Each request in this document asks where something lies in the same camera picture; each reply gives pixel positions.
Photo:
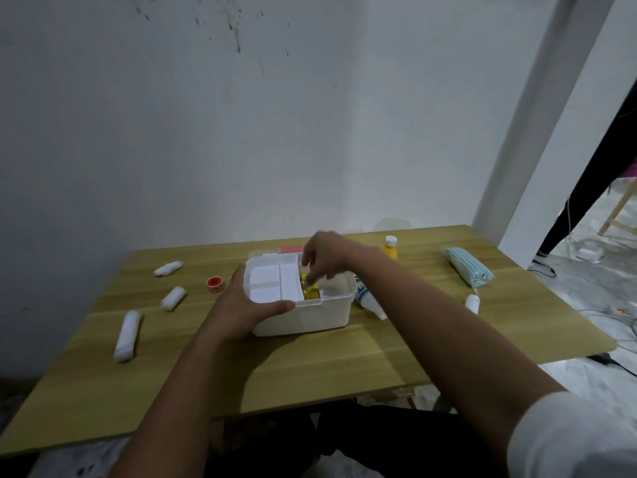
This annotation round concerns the person's right hand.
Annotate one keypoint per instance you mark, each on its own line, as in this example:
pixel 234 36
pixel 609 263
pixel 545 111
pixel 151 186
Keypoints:
pixel 331 256

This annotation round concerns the person's left hand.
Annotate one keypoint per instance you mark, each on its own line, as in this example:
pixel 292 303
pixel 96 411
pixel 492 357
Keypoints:
pixel 239 311

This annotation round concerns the red tape roll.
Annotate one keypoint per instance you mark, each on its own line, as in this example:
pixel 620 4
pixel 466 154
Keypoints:
pixel 215 282

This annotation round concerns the green yellow medicine carton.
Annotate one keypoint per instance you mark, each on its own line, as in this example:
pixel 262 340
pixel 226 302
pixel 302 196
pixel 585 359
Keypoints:
pixel 312 292

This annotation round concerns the white first aid box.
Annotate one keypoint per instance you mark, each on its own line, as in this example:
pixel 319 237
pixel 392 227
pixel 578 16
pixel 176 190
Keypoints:
pixel 288 249
pixel 298 321

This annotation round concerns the yellow bottle white cap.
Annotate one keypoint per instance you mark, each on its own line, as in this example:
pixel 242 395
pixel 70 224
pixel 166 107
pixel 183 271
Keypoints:
pixel 390 251

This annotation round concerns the small white bandage roll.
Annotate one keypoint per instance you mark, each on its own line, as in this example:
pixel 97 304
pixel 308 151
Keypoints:
pixel 167 269

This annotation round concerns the long white bandage roll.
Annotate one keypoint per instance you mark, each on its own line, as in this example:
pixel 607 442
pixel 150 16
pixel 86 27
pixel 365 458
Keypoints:
pixel 127 335

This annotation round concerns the blue face mask pack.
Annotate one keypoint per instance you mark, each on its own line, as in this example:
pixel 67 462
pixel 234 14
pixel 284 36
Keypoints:
pixel 468 266

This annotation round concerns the person's left forearm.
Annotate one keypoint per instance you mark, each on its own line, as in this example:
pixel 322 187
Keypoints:
pixel 184 403

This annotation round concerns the person's right forearm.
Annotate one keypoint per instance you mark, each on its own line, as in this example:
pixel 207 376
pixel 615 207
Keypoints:
pixel 448 343

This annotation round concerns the person's black trousers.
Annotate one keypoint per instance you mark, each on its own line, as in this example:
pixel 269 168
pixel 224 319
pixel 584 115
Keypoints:
pixel 398 443

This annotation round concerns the wooden table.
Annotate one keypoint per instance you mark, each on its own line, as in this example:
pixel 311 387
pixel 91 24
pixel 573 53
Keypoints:
pixel 348 363

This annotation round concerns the black power adapter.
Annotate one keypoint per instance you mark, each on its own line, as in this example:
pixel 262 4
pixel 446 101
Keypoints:
pixel 604 359

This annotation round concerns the pink plastic basket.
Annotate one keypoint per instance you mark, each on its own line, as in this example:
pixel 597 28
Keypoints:
pixel 632 170

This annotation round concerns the wooden frame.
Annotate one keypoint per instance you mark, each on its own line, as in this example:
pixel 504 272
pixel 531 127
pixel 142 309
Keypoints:
pixel 614 221

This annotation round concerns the white power strip red switch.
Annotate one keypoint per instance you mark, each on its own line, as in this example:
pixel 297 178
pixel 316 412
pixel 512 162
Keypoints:
pixel 621 311

